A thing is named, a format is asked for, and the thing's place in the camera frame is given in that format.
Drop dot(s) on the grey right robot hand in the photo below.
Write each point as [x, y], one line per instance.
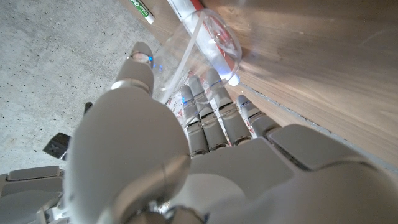
[28, 193]

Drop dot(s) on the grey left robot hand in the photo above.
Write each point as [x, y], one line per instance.
[140, 155]

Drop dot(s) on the green marker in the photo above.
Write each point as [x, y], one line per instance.
[141, 9]

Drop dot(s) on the white toothpaste tube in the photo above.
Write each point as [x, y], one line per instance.
[186, 6]

